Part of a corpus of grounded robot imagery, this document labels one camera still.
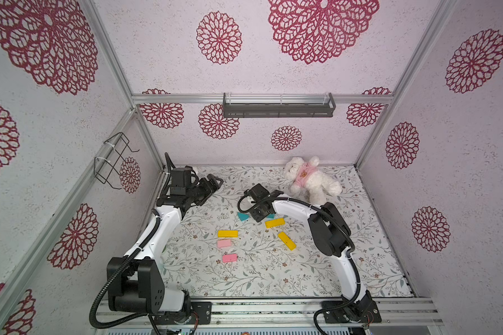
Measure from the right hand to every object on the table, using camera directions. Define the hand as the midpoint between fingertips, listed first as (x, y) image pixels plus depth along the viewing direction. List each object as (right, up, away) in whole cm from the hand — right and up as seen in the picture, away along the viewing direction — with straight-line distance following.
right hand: (255, 210), depth 100 cm
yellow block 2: (+9, -6, -3) cm, 11 cm away
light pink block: (-14, -13, -10) cm, 22 cm away
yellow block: (-13, -10, -7) cm, 17 cm away
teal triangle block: (-6, -3, -1) cm, 7 cm away
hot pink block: (-11, -18, -14) cm, 25 cm away
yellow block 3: (+14, -12, -10) cm, 21 cm away
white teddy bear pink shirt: (+26, +15, +6) cm, 31 cm away
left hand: (-15, +11, -17) cm, 25 cm away
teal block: (+7, -3, 0) cm, 8 cm away
